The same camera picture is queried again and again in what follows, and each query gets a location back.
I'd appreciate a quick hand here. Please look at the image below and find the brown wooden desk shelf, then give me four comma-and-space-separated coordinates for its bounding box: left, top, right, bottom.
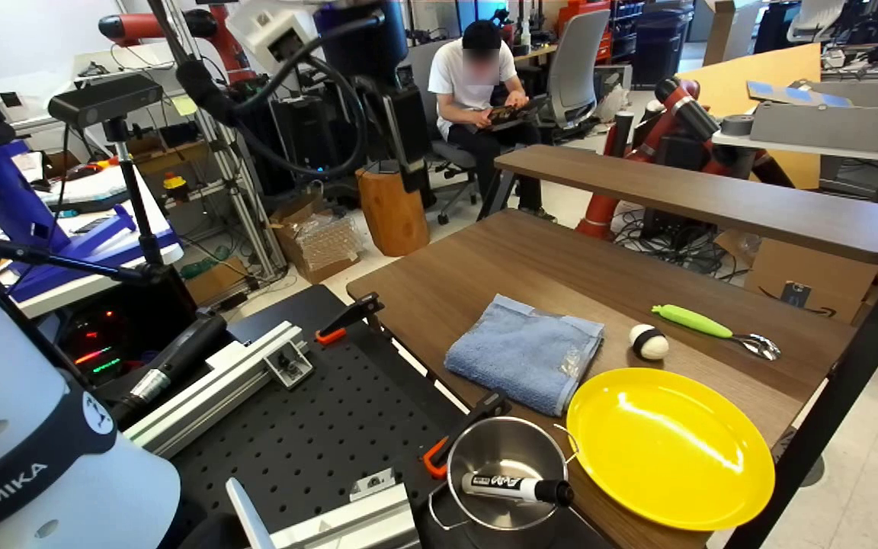
491, 143, 878, 260

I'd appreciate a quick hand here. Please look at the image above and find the yellow round plate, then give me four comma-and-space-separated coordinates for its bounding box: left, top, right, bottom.
564, 366, 778, 534

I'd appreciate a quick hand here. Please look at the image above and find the steel pot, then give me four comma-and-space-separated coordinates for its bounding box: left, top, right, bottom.
423, 413, 573, 536

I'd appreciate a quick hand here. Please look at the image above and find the grey flat box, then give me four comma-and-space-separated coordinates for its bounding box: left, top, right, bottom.
748, 94, 878, 159

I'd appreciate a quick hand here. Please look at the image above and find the black camera on stand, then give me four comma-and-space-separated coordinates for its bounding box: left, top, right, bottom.
46, 71, 171, 282

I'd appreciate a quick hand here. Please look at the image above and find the person in white shirt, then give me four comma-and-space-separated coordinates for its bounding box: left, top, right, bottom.
423, 19, 546, 221

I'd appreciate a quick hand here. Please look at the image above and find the open cardboard box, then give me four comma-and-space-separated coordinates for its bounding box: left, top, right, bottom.
268, 200, 364, 283

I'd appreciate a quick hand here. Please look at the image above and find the tan wooden board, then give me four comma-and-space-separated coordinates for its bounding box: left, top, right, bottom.
673, 39, 829, 192

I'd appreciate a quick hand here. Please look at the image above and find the cardboard box with label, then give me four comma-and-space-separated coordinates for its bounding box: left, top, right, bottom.
744, 235, 878, 329

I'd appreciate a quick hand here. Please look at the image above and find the green handled metal utensil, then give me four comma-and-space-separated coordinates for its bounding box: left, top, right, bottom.
651, 301, 785, 366

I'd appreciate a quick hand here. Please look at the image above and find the black perforated breadboard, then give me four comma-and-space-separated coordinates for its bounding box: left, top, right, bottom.
168, 283, 477, 549

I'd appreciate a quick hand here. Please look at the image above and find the blue white machine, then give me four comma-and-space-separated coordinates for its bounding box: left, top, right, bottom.
0, 47, 188, 314

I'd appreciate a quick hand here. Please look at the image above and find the black cylinder with silver tip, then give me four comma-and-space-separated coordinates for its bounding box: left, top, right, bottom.
109, 313, 231, 420

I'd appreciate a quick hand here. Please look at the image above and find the metal shelf rack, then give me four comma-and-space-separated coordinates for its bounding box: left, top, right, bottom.
148, 0, 294, 291

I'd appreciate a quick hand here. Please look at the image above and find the red black robot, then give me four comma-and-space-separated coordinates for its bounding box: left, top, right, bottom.
573, 73, 729, 243

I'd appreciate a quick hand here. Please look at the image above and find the aluminium bracket block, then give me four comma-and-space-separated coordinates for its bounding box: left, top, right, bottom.
222, 468, 423, 549

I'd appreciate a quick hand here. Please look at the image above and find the long aluminium rail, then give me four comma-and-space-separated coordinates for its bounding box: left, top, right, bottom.
120, 317, 318, 460

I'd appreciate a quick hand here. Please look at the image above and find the blue towel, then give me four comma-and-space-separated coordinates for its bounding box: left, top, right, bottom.
443, 292, 606, 420

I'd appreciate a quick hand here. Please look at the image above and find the white black small ball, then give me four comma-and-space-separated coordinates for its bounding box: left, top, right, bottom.
627, 321, 673, 366

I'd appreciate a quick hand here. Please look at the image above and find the grey office chair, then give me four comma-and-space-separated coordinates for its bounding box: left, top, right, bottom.
544, 6, 617, 137

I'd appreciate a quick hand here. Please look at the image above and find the thick black hose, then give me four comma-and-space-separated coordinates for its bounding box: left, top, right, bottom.
175, 10, 391, 190

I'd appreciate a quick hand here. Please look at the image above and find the black orange bar clamp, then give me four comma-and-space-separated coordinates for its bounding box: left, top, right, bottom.
310, 292, 386, 350
417, 387, 515, 483

